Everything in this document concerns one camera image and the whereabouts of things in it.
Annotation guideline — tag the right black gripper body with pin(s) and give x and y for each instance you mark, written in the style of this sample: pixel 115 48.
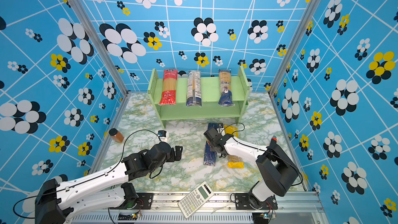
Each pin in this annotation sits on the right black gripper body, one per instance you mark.
pixel 213 148

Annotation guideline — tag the red black marker pen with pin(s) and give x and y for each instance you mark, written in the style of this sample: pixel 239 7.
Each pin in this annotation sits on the red black marker pen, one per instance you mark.
pixel 273 142

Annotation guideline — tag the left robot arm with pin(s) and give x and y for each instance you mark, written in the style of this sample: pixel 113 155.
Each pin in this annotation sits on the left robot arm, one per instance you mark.
pixel 58 203

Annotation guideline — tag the spice jar black lid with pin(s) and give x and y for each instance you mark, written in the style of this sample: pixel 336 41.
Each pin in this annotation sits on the spice jar black lid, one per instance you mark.
pixel 116 135

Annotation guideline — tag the red spaghetti bag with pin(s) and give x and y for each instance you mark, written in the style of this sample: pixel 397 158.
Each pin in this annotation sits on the red spaghetti bag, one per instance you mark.
pixel 169 87

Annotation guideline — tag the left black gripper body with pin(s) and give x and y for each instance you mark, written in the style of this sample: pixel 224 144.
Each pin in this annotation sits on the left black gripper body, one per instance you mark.
pixel 171 157

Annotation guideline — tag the white scientific calculator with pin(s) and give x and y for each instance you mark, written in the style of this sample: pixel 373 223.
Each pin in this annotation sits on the white scientific calculator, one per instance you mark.
pixel 194 200

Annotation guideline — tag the yellow blue spaghetti bag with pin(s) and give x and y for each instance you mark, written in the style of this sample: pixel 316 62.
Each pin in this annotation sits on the yellow blue spaghetti bag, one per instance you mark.
pixel 225 78

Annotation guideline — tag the blue Barilla pasta box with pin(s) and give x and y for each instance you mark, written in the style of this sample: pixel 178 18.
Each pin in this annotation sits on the blue Barilla pasta box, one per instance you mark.
pixel 210 156

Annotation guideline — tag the green wooden shelf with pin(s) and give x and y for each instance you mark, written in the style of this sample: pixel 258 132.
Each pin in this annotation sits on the green wooden shelf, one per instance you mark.
pixel 210 108

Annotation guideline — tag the aluminium front rail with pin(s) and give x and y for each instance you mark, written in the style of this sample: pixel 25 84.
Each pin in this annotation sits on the aluminium front rail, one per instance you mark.
pixel 221 208

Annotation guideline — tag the clear grey spaghetti bag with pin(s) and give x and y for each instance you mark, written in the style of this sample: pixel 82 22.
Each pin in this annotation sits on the clear grey spaghetti bag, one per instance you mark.
pixel 194 96

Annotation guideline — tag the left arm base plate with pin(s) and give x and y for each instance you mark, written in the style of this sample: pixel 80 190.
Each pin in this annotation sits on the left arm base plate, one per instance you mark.
pixel 139 202

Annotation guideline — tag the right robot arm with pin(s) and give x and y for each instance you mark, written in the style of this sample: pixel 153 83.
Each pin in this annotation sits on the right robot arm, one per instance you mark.
pixel 277 170

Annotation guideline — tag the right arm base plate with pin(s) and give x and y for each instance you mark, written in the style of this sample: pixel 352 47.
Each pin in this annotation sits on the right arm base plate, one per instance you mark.
pixel 243 201

